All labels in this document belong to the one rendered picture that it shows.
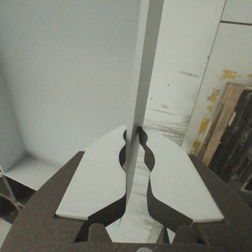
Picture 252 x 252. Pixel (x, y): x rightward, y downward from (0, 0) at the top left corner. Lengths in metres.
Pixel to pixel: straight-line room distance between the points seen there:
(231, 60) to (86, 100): 1.14
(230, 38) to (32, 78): 1.16
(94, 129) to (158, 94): 0.35
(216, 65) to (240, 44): 0.17
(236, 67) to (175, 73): 0.81
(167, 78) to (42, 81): 0.37
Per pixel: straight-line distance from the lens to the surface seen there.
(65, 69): 0.18
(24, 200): 0.96
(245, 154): 0.93
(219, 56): 1.22
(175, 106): 0.51
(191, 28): 0.49
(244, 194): 1.30
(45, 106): 0.22
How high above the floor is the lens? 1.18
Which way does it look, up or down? 57 degrees down
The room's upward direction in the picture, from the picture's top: 147 degrees counter-clockwise
